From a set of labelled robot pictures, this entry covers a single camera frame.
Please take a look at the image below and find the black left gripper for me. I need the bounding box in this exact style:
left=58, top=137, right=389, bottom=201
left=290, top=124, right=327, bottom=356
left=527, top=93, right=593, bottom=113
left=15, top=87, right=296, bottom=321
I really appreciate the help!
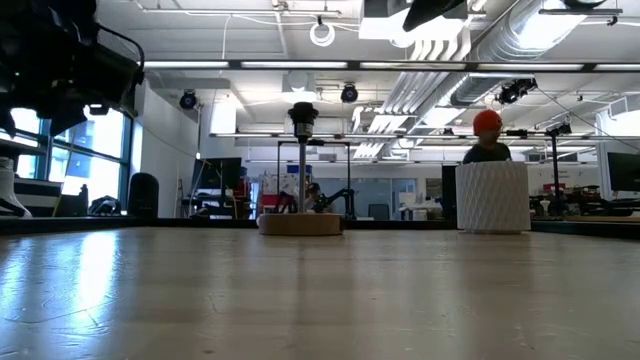
left=0, top=27, right=147, bottom=140

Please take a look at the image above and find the wooden-base lamp socket stand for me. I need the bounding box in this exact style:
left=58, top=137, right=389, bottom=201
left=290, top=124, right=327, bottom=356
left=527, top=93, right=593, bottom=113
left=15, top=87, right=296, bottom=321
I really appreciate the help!
left=256, top=101, right=345, bottom=238

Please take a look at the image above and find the white ceiling air unit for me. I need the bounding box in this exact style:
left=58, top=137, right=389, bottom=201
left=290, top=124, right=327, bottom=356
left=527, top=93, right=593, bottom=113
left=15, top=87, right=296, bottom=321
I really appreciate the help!
left=359, top=0, right=471, bottom=42

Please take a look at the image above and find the white-black stacked shelf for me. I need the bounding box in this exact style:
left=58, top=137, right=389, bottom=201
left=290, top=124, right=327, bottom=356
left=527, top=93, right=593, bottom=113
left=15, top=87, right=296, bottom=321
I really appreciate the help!
left=13, top=177, right=64, bottom=218

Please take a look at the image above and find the large window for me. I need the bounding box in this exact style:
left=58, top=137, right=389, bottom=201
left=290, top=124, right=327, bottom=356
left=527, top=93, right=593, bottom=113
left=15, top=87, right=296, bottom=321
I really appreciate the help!
left=0, top=104, right=134, bottom=211

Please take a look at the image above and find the dark bag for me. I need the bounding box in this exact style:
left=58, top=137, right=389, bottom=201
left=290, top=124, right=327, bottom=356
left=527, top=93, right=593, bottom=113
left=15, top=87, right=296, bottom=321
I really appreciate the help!
left=88, top=194, right=122, bottom=216

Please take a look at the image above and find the black rounded bin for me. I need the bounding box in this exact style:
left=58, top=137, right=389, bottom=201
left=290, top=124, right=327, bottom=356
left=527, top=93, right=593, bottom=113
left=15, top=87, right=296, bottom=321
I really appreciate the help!
left=127, top=171, right=160, bottom=219

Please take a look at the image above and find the person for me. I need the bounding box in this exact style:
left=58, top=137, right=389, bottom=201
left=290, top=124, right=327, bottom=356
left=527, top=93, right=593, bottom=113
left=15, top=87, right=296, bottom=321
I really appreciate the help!
left=303, top=182, right=327, bottom=215
left=461, top=109, right=513, bottom=166

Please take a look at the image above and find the long ceiling light bar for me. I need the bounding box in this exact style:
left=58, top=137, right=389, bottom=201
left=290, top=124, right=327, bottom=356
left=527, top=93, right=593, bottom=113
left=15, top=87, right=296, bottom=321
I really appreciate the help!
left=142, top=59, right=640, bottom=73

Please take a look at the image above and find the black cabinet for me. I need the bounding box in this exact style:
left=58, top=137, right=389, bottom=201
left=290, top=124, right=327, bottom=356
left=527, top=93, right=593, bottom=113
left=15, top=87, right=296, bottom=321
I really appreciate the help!
left=441, top=164, right=459, bottom=222

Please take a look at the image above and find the black computer monitor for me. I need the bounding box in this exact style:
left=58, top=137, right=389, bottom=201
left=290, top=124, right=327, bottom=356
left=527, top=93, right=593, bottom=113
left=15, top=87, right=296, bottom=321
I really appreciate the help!
left=607, top=152, right=640, bottom=195
left=192, top=157, right=244, bottom=192

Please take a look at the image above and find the white textured cup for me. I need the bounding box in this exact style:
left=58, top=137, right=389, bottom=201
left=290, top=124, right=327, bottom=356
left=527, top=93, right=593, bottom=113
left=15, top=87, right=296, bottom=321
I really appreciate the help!
left=454, top=160, right=533, bottom=236

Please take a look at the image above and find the red-black robot rig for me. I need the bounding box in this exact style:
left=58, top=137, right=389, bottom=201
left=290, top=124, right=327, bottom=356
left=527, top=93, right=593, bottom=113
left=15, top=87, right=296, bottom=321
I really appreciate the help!
left=529, top=182, right=604, bottom=219

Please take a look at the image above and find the silver ventilation duct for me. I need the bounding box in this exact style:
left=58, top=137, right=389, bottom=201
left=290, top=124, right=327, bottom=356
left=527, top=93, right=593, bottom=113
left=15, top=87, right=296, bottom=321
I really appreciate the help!
left=449, top=0, right=591, bottom=109

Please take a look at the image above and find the black ceiling camera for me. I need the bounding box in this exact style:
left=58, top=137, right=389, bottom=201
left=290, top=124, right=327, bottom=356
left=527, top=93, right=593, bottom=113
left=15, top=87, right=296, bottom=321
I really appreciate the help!
left=497, top=77, right=539, bottom=106

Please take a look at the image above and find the coiled white cable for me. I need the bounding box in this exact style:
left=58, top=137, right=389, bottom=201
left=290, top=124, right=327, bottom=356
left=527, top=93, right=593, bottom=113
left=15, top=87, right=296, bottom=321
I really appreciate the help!
left=309, top=19, right=337, bottom=49

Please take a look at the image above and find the black aluminium table frame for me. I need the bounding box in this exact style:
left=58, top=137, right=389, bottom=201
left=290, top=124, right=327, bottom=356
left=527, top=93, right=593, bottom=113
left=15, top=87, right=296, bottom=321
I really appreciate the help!
left=0, top=213, right=640, bottom=242

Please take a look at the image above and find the black camera stand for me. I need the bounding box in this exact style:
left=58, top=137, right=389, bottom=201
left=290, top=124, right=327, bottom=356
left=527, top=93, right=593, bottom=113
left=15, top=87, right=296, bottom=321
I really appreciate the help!
left=480, top=122, right=574, bottom=216

